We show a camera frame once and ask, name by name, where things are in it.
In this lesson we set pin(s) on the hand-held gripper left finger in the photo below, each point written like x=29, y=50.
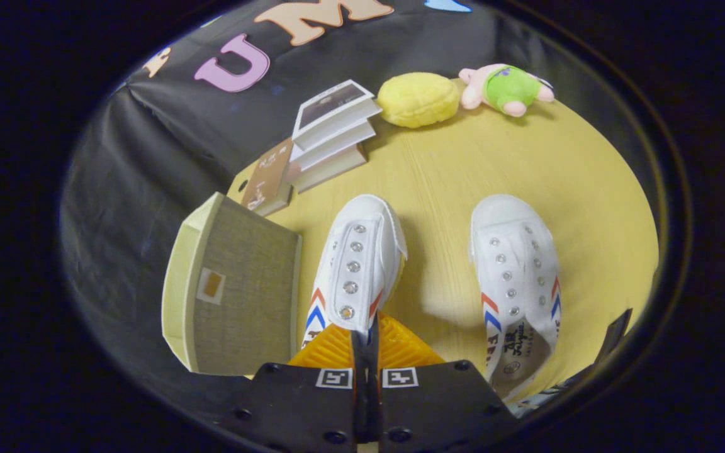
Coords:
x=299, y=402

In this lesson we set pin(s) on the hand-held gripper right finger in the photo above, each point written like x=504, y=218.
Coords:
x=444, y=402

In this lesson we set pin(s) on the grey fabric storage box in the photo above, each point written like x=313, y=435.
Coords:
x=243, y=296

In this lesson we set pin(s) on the white canvas shoe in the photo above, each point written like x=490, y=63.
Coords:
x=362, y=251
x=513, y=277

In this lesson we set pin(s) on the black flat panel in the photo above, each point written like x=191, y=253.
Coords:
x=614, y=336

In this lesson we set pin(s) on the brown cover book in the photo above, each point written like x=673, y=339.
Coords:
x=268, y=173

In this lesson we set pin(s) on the pale brown thick book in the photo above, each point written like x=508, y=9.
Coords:
x=331, y=171

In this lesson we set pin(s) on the thick white book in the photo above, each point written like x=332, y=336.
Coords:
x=337, y=146

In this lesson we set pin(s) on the white book with portrait cover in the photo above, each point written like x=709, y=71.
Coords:
x=331, y=107

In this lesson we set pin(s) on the black backdrop cloth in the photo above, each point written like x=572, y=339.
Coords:
x=174, y=126

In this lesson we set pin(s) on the yellow round plush cushion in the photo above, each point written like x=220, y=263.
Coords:
x=418, y=99

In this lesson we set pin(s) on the pink and green plush toy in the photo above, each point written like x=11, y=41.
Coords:
x=507, y=88

